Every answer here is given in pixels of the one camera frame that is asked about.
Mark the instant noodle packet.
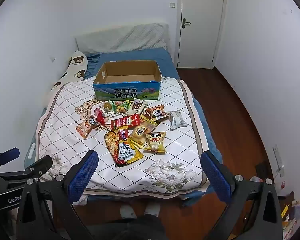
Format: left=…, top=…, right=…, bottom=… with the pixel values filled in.
left=104, top=127, right=143, bottom=168

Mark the yellow cookie packet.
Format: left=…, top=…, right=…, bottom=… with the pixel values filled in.
left=129, top=116, right=157, bottom=147

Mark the red long snack packet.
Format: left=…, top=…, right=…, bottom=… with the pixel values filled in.
left=111, top=114, right=141, bottom=130

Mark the colourful clutter pile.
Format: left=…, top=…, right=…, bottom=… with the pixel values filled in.
left=277, top=191, right=300, bottom=240

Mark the white bear print pillow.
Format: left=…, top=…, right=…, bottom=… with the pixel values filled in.
left=50, top=50, right=88, bottom=92

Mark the orange panda snack packet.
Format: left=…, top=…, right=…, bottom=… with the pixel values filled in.
left=75, top=117, right=100, bottom=139

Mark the metal wall rail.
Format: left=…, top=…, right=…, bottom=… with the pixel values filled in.
left=272, top=144, right=284, bottom=178

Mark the green packet with round snacks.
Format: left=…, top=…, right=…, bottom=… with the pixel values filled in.
left=114, top=100, right=131, bottom=113

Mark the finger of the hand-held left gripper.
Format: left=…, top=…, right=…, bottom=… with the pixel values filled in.
left=0, top=155, right=53, bottom=183
left=0, top=147, right=20, bottom=174

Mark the brown panda snack packet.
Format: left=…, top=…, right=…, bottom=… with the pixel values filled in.
left=143, top=105, right=171, bottom=124

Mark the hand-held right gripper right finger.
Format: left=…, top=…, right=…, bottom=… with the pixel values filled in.
left=200, top=150, right=283, bottom=240

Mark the cardboard box blue print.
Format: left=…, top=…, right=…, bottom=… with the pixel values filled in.
left=92, top=60, right=163, bottom=101

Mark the small red snack packet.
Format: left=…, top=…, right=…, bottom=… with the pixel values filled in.
left=95, top=111, right=108, bottom=125

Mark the blue bed sheet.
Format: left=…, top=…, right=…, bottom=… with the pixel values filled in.
left=24, top=49, right=223, bottom=208

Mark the white checked floral quilt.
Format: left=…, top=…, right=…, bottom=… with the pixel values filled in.
left=35, top=76, right=210, bottom=200

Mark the silver white snack packet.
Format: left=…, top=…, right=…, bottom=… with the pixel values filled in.
left=169, top=110, right=187, bottom=130

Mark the person's left foot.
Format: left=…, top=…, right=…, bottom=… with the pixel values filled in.
left=119, top=204, right=134, bottom=219

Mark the person's foot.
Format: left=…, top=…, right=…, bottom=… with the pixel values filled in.
left=119, top=204, right=134, bottom=219
left=144, top=202, right=161, bottom=217

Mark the white chocolate stick box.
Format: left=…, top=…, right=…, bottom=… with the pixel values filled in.
left=127, top=99, right=148, bottom=117

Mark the white door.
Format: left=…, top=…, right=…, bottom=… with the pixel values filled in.
left=176, top=0, right=227, bottom=69

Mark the yellow panda snack packet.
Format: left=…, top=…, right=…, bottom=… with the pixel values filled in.
left=143, top=131, right=167, bottom=153

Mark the green kiwi candy packet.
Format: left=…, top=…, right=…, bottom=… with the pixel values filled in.
left=103, top=100, right=117, bottom=112

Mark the person's right foot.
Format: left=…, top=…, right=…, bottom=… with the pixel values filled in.
left=144, top=202, right=161, bottom=217

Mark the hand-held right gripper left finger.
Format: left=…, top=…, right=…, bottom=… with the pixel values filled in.
left=16, top=150, right=99, bottom=240

